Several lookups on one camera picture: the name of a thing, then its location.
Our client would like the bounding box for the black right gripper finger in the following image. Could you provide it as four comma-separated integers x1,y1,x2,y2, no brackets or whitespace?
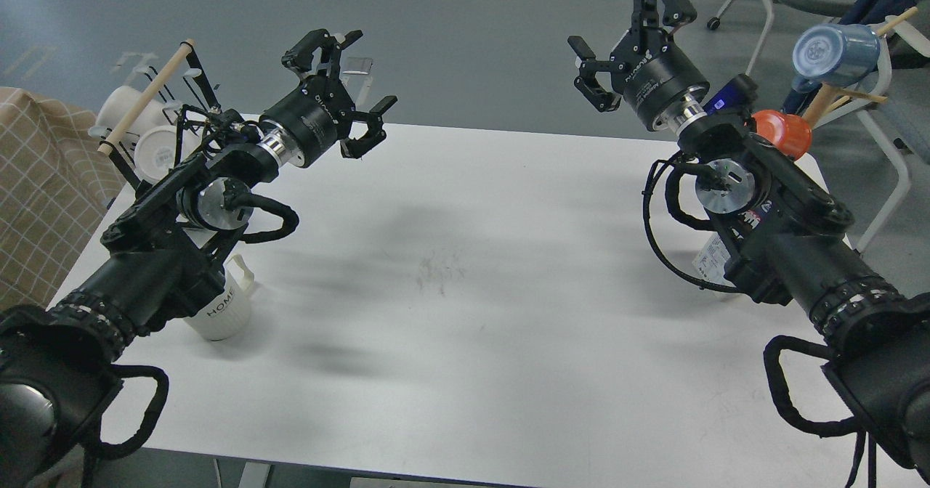
567,36,626,112
630,0,698,38

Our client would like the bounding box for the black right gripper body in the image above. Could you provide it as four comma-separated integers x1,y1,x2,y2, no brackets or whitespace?
610,29,710,131

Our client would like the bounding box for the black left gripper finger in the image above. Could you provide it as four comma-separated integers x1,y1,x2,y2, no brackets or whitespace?
281,29,363,85
339,95,398,158

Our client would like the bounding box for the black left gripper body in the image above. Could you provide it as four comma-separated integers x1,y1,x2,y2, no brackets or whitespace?
259,76,355,168

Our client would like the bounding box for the blue white milk carton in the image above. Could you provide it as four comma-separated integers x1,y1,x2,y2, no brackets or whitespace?
692,233,740,296

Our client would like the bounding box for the white HOME mug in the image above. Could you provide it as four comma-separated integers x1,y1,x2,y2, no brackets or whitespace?
184,253,256,341

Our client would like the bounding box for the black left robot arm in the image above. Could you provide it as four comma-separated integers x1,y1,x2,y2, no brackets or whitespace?
1,28,397,487

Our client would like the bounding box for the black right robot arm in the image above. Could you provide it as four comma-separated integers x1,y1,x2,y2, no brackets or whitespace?
567,0,928,482

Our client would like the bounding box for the orange plastic cup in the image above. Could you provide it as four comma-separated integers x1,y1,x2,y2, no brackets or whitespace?
753,110,813,160

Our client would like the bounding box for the blue plastic cup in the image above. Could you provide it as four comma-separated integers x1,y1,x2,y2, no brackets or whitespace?
793,23,881,94

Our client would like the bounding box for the white mug on rack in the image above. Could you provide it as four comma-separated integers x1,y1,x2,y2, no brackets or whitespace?
133,125,200,184

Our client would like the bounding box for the wooden mug tree stand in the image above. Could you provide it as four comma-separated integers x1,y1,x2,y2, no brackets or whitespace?
793,6,919,129

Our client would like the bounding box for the white mug behind rack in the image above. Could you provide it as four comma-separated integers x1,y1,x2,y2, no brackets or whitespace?
89,85,175,140

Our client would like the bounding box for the grey office chair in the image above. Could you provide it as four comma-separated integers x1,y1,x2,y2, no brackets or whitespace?
707,0,920,252

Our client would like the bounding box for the beige checked cloth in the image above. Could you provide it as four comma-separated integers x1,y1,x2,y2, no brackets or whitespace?
1,87,125,309

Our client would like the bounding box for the blue camera on right wrist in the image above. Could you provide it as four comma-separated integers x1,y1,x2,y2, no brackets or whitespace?
702,73,759,115

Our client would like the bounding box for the black wire cup rack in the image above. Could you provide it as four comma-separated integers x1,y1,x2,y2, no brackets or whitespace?
89,39,218,186

